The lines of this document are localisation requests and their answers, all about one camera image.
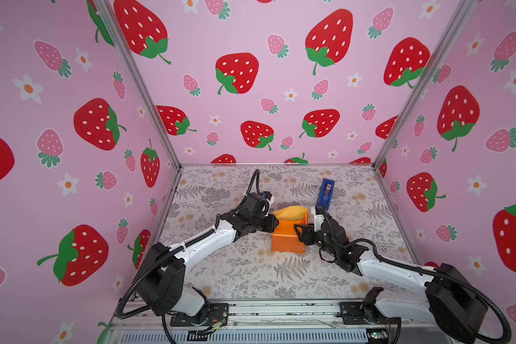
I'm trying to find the orange yellow wrapping paper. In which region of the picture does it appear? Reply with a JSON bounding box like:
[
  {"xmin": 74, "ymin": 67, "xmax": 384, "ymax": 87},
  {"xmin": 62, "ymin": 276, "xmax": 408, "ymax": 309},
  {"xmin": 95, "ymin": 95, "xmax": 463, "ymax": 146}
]
[{"xmin": 271, "ymin": 206, "xmax": 308, "ymax": 254}]

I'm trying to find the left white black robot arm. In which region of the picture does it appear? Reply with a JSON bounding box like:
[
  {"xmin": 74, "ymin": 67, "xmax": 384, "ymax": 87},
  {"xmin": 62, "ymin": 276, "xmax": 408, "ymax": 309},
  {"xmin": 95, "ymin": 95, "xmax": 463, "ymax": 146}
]
[{"xmin": 133, "ymin": 209, "xmax": 279, "ymax": 316}]

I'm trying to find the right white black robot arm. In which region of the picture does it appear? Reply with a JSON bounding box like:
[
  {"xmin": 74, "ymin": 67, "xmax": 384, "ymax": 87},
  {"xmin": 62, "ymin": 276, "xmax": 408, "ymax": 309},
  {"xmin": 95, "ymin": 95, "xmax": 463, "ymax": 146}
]
[{"xmin": 294, "ymin": 224, "xmax": 487, "ymax": 343}]

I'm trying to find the blue tape dispenser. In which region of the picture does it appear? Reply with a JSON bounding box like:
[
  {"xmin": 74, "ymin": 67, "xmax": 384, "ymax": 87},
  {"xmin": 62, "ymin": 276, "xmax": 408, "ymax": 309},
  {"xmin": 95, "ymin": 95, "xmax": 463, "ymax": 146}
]
[{"xmin": 316, "ymin": 179, "xmax": 335, "ymax": 210}]

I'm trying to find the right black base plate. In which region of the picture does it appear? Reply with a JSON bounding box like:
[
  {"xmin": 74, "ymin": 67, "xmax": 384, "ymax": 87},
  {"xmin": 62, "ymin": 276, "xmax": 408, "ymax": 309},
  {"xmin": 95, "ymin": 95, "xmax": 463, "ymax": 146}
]
[{"xmin": 336, "ymin": 301, "xmax": 398, "ymax": 325}]

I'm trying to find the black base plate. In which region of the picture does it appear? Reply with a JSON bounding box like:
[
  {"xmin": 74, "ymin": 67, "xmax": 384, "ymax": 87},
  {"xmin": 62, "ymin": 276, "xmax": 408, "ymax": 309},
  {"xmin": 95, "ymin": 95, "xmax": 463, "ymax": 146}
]
[
  {"xmin": 169, "ymin": 302, "xmax": 229, "ymax": 327},
  {"xmin": 336, "ymin": 301, "xmax": 398, "ymax": 325}
]

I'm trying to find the aluminium front frame rail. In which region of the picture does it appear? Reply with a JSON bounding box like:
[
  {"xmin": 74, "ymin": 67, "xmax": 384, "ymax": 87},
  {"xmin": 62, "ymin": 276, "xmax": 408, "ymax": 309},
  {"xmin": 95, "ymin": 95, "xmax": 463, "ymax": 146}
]
[{"xmin": 103, "ymin": 299, "xmax": 453, "ymax": 343}]

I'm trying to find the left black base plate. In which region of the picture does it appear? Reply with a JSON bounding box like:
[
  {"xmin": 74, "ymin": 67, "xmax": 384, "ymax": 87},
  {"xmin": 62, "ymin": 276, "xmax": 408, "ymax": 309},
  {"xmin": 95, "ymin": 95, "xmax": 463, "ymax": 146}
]
[{"xmin": 169, "ymin": 302, "xmax": 229, "ymax": 327}]

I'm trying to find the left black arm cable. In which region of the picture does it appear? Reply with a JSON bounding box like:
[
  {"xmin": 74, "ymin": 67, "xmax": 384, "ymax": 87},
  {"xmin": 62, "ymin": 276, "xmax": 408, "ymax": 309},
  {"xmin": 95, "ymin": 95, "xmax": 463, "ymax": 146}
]
[{"xmin": 115, "ymin": 168, "xmax": 263, "ymax": 344}]

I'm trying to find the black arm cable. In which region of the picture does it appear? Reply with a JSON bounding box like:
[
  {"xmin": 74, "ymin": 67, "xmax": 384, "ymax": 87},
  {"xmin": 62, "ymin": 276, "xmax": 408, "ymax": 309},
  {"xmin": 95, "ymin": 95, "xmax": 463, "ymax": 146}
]
[
  {"xmin": 115, "ymin": 168, "xmax": 263, "ymax": 344},
  {"xmin": 317, "ymin": 206, "xmax": 513, "ymax": 344}
]

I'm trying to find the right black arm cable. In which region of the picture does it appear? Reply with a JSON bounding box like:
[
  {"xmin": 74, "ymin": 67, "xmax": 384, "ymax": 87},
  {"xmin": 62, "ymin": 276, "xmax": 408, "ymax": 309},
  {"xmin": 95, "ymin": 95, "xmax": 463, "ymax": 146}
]
[{"xmin": 317, "ymin": 206, "xmax": 513, "ymax": 344}]

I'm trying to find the left aluminium corner post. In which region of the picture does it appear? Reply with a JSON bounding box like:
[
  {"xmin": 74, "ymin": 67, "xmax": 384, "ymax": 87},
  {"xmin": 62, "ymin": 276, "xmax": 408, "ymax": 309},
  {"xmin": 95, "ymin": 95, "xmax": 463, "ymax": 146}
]
[{"xmin": 95, "ymin": 0, "xmax": 181, "ymax": 172}]

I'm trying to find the aluminium corner post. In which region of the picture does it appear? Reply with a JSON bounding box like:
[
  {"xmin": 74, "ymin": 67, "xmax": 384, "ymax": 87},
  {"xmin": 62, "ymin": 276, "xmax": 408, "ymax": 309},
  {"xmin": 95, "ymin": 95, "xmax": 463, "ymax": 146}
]
[
  {"xmin": 372, "ymin": 0, "xmax": 478, "ymax": 173},
  {"xmin": 95, "ymin": 0, "xmax": 181, "ymax": 172}
]

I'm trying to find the right aluminium corner post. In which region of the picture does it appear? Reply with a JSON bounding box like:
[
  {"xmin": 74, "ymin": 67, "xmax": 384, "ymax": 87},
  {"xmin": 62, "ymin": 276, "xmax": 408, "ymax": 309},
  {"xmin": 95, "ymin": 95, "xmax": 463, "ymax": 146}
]
[{"xmin": 372, "ymin": 0, "xmax": 478, "ymax": 173}]

